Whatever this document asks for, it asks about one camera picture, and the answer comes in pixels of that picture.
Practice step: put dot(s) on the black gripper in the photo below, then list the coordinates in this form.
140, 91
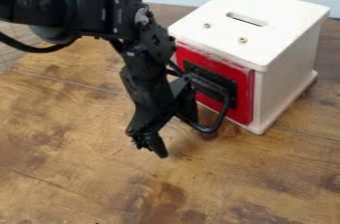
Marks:
157, 91

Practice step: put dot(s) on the black metal drawer handle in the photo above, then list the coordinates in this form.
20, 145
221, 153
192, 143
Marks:
214, 92

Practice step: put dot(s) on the red drawer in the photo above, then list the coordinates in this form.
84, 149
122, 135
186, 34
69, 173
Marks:
224, 73

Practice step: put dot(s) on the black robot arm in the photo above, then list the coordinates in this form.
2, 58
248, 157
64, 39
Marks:
125, 23

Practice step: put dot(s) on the white wooden box cabinet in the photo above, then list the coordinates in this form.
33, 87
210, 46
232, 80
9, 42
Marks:
269, 36

